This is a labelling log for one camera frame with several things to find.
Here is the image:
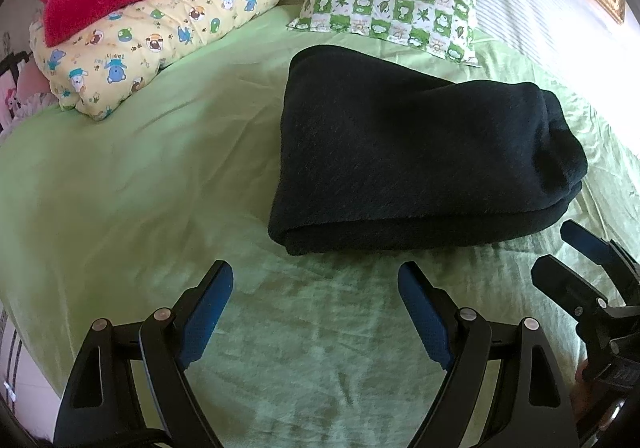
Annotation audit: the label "right hand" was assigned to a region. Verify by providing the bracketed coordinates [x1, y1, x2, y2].
[570, 359, 592, 421]

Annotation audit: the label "black pants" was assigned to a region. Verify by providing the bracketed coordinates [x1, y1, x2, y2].
[268, 45, 588, 255]

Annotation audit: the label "green bed sheet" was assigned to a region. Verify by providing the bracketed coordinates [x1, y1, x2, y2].
[1, 6, 639, 447]

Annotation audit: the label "yellow cartoon print pillow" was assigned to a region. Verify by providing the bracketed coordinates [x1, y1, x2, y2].
[29, 0, 279, 121]

